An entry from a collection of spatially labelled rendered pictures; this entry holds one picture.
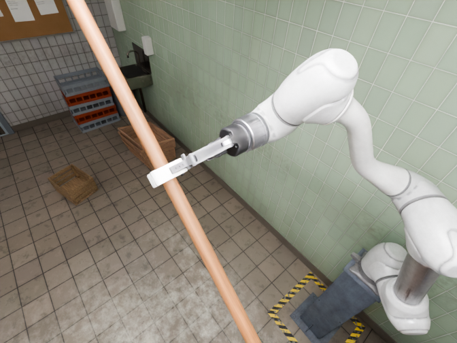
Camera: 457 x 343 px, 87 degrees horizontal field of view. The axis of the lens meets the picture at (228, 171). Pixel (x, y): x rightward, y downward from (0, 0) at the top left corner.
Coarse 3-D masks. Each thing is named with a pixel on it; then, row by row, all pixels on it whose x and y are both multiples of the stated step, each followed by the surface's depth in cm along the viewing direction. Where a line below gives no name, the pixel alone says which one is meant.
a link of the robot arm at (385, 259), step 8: (376, 248) 121; (384, 248) 117; (392, 248) 116; (400, 248) 116; (368, 256) 125; (376, 256) 119; (384, 256) 115; (392, 256) 113; (400, 256) 113; (368, 264) 125; (376, 264) 118; (384, 264) 115; (392, 264) 112; (400, 264) 112; (368, 272) 126; (376, 272) 118; (384, 272) 114; (392, 272) 112; (376, 280) 117
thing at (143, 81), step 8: (136, 48) 329; (128, 56) 317; (136, 56) 341; (144, 56) 320; (136, 64) 348; (144, 64) 331; (128, 72) 327; (136, 72) 328; (144, 72) 330; (128, 80) 313; (136, 80) 320; (144, 80) 327; (136, 88) 326; (144, 104) 371
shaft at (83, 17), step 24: (72, 0) 45; (96, 24) 47; (96, 48) 46; (120, 72) 48; (120, 96) 47; (144, 120) 48; (144, 144) 48; (168, 192) 48; (192, 216) 49; (192, 240) 50; (216, 264) 50; (240, 312) 50
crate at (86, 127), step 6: (114, 114) 386; (96, 120) 372; (102, 120) 393; (108, 120) 394; (114, 120) 392; (78, 126) 370; (84, 126) 365; (90, 126) 381; (96, 126) 377; (102, 126) 383; (84, 132) 370
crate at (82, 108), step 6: (66, 102) 346; (90, 102) 352; (96, 102) 356; (102, 102) 377; (108, 102) 378; (72, 108) 341; (78, 108) 361; (84, 108) 362; (90, 108) 357; (96, 108) 362; (72, 114) 346; (78, 114) 351
